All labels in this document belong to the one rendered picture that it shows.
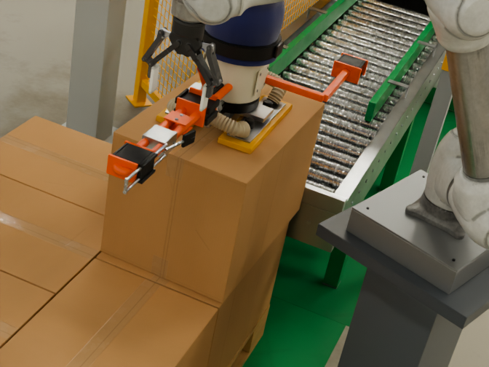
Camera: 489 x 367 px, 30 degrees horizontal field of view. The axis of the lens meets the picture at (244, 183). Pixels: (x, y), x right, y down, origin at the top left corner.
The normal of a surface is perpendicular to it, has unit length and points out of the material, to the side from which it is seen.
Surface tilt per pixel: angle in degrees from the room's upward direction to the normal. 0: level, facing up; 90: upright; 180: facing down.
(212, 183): 90
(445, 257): 2
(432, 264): 90
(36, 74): 0
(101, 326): 0
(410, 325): 90
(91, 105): 90
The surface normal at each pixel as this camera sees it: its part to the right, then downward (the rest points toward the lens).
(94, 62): -0.38, 0.43
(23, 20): 0.17, -0.84
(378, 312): -0.67, 0.29
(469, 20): 0.22, 0.44
